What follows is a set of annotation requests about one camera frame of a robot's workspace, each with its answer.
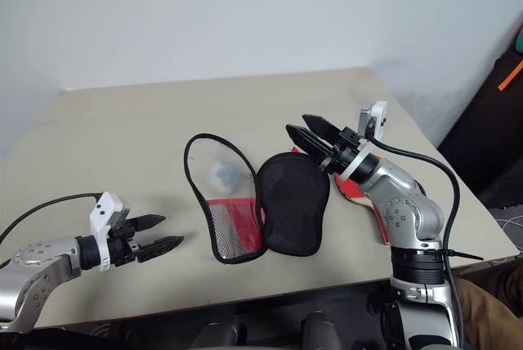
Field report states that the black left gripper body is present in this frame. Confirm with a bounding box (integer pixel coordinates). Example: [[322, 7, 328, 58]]
[[108, 218, 143, 268]]

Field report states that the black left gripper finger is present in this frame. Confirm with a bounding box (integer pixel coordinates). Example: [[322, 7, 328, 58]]
[[136, 236, 186, 265], [130, 213, 168, 232]]

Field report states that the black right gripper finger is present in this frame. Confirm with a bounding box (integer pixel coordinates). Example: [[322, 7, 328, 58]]
[[302, 113, 341, 146], [285, 123, 333, 164]]

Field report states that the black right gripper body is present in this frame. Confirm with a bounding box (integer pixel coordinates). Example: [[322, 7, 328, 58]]
[[320, 125, 369, 174]]

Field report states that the dark rounded shape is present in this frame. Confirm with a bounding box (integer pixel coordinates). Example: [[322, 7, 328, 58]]
[[190, 312, 248, 350], [301, 310, 343, 350]]

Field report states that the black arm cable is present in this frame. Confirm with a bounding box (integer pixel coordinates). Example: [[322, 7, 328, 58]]
[[0, 191, 104, 270], [367, 137, 471, 350]]

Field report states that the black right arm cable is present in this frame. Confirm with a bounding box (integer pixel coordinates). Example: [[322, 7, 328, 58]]
[[367, 137, 471, 350]]

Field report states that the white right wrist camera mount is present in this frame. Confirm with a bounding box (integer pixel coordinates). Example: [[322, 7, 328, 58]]
[[334, 101, 388, 183]]

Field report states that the dark bag with orange strap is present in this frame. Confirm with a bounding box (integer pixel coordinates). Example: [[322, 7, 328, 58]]
[[436, 46, 523, 209]]

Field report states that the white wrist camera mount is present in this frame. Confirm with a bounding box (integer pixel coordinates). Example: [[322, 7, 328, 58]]
[[334, 101, 388, 183], [88, 191, 132, 273]]

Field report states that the red object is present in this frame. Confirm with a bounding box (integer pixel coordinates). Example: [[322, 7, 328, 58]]
[[288, 145, 394, 246]]

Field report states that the black mesh zip pouch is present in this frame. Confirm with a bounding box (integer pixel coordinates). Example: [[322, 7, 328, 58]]
[[182, 132, 332, 265]]

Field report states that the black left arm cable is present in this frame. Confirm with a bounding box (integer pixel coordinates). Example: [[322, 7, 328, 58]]
[[0, 191, 104, 270]]

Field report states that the orange strip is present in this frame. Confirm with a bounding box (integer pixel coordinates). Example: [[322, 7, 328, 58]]
[[497, 58, 523, 92]]

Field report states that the brown cloth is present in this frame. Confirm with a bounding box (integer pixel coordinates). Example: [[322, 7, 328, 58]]
[[452, 262, 523, 350]]

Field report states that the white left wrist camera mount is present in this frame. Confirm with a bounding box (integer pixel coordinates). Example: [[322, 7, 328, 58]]
[[88, 191, 132, 273]]

